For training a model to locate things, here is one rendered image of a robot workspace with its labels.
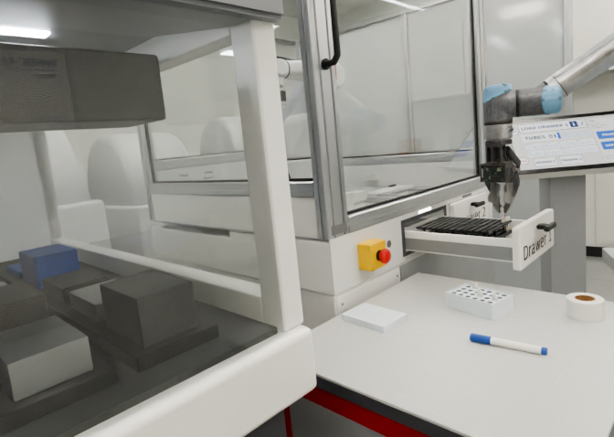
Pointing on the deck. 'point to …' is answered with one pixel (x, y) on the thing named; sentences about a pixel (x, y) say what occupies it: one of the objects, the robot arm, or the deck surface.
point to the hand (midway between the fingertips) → (502, 207)
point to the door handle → (332, 24)
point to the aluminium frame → (313, 52)
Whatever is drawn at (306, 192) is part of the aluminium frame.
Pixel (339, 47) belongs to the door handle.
